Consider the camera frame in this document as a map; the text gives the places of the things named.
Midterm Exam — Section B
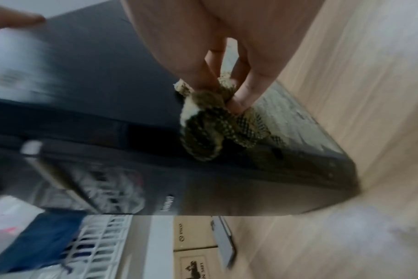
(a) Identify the person's left hand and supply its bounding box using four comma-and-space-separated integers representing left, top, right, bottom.
0, 5, 47, 31

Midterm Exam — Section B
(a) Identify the person's right hand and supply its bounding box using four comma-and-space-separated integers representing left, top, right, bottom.
122, 0, 326, 114

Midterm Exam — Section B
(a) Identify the yellow black patterned cloth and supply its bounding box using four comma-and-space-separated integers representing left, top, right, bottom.
173, 72, 282, 163

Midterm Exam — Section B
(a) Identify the white paper sheet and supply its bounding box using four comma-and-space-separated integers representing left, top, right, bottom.
0, 27, 60, 96

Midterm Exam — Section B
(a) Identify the white plastic bag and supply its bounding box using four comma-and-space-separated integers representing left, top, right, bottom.
0, 195, 45, 255

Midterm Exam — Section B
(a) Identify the plain cardboard box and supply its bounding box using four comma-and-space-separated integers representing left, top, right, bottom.
173, 216, 219, 252

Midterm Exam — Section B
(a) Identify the dark grey tablet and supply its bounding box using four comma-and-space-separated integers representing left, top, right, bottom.
210, 216, 238, 269

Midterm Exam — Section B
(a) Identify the blue garment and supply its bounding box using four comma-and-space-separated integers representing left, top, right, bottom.
0, 211, 88, 274

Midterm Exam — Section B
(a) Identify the cardboard box with black print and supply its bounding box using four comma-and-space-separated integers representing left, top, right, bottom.
173, 246, 227, 279

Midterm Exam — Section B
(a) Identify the white laundry basket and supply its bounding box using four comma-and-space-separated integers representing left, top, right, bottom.
62, 215, 133, 279

